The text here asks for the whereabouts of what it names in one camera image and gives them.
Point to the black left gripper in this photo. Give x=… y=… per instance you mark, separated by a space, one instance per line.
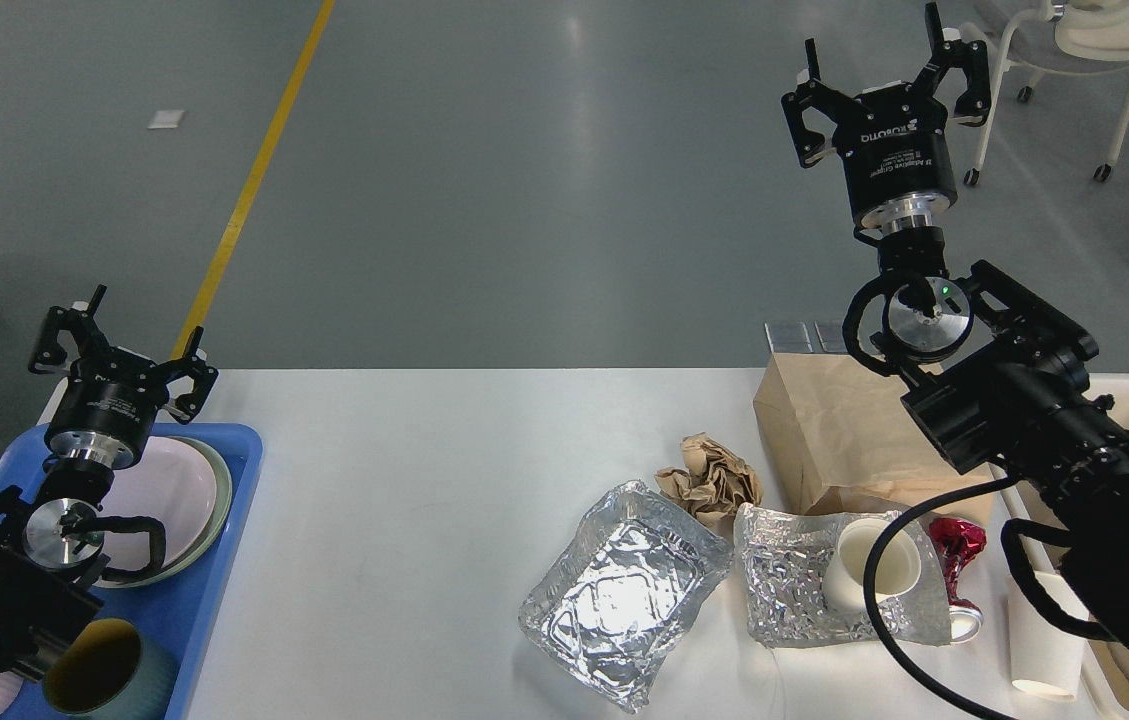
x=109 y=410

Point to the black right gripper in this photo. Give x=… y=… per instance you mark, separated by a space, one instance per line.
x=894 y=150

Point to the pink plate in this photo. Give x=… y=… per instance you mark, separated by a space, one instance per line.
x=179 y=490

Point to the dark teal mug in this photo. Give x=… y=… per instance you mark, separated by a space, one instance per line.
x=112 y=671

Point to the brown paper bag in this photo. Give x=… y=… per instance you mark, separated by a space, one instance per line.
x=841 y=440

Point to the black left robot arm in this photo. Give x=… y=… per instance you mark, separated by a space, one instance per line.
x=54 y=548

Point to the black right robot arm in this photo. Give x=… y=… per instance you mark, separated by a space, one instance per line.
x=993 y=373

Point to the green plate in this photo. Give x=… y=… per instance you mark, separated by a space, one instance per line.
x=219 y=500

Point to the white chair right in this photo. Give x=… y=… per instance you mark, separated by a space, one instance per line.
x=1056 y=38

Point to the floor outlet plates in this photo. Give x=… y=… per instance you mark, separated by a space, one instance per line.
x=805 y=338

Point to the white paper on floor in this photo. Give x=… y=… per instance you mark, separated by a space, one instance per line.
x=166 y=119

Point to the crumpled brown paper ball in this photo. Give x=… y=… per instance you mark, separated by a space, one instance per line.
x=712 y=484

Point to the red foil wrapper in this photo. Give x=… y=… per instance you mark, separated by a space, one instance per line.
x=957 y=543

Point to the small foil tray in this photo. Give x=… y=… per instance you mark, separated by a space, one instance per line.
x=783 y=559

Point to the large foil tray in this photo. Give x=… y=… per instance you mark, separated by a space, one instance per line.
x=624 y=591

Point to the white paper cup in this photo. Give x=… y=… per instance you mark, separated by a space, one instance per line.
x=1043 y=661

